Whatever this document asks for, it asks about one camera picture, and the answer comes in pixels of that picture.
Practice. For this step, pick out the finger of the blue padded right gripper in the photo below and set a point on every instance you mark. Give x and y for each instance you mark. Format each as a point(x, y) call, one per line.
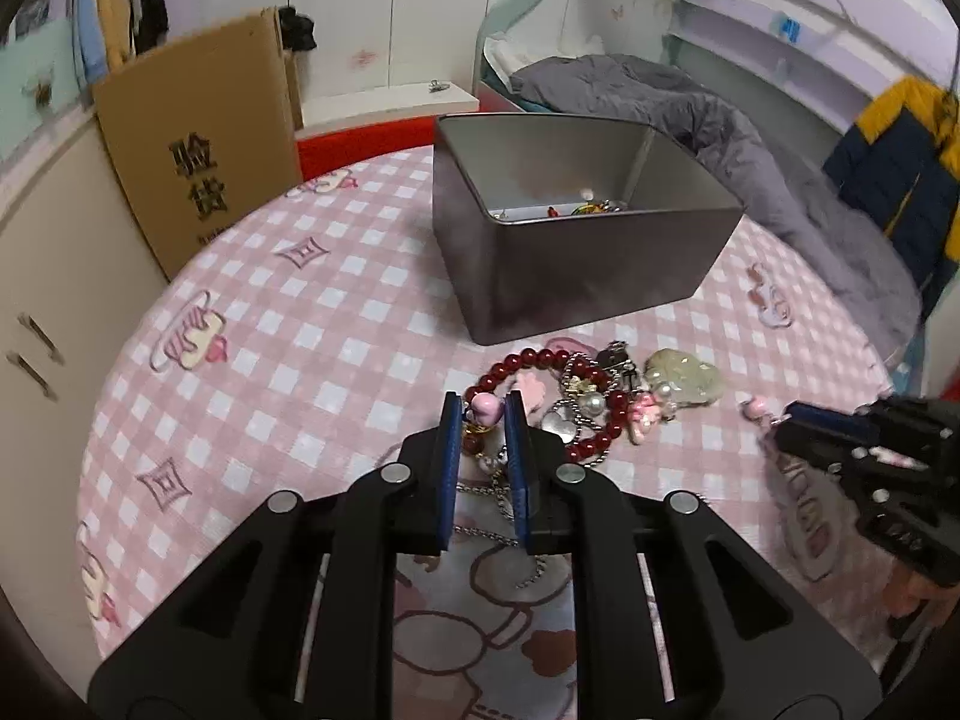
point(519, 455)

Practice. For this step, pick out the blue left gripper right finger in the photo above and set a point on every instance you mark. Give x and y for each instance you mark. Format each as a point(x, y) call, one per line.
point(818, 416)

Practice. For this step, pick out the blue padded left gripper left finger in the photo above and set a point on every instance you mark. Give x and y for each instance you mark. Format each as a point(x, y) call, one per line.
point(450, 450)

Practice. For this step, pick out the pink charm keychain cluster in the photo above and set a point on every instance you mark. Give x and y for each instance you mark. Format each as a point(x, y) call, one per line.
point(604, 395)

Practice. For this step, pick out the pale jade pendant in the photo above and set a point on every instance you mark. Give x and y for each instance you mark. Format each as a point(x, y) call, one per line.
point(682, 378)

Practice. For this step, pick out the person's right hand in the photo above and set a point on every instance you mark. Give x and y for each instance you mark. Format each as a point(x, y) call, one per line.
point(907, 591)

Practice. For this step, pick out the dark grey metal tin box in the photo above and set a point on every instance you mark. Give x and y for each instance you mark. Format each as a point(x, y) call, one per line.
point(548, 221)

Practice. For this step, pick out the grey duvet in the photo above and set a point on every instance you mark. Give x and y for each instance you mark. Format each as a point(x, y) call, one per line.
point(779, 190)

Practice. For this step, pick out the yellow navy jacket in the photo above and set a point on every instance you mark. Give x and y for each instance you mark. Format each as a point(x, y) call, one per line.
point(898, 163)

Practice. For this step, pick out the red storage bench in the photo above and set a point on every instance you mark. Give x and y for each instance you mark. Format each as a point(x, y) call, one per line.
point(321, 154)

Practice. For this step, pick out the tall brown cardboard box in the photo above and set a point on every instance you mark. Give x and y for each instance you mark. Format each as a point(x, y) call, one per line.
point(201, 132)

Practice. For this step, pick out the blue box on shelf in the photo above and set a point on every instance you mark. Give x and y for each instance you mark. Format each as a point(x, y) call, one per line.
point(786, 28)

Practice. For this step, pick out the beige low cabinet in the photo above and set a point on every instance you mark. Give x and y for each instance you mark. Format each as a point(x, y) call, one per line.
point(77, 278)

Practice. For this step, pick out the black clothes on box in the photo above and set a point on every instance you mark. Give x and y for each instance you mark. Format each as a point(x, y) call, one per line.
point(296, 30)

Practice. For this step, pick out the hanging clothes row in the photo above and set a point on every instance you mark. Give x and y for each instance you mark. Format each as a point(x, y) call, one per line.
point(106, 34)

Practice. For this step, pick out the teal drawer unit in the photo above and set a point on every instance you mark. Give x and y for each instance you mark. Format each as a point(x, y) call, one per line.
point(38, 82)

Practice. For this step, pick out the teal bunk bed frame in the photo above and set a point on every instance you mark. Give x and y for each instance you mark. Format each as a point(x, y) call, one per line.
point(849, 51)

